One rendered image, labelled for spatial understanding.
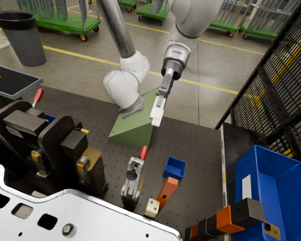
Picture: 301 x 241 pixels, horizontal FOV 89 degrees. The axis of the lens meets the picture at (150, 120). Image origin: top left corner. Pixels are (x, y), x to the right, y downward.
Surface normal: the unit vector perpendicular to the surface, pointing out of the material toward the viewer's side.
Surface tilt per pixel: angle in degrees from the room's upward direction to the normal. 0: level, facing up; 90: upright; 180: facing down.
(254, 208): 0
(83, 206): 0
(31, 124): 0
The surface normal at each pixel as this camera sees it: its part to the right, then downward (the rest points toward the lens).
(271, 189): 0.14, -0.68
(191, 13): -0.55, 0.80
